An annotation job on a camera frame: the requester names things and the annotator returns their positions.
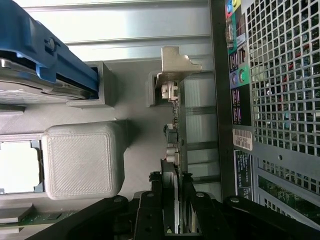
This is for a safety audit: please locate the green RAM stick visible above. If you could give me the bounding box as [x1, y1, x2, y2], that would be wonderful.
[0, 202, 79, 227]

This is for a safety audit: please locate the grey 3D printed parts rack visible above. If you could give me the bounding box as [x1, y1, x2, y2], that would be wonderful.
[0, 60, 223, 208]

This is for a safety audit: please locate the hard disk in blue carrier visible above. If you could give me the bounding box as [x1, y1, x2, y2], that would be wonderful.
[0, 0, 100, 104]

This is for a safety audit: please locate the barcode sticker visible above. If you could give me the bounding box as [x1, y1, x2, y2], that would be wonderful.
[232, 128, 254, 151]

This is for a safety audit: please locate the silver CPU chip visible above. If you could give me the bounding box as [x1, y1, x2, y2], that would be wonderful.
[0, 140, 42, 194]

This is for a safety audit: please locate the grey metal PC case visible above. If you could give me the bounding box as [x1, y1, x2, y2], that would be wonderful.
[209, 0, 320, 227]

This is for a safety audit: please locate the dark printed label sticker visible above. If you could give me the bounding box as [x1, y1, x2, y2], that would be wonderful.
[234, 149, 254, 201]

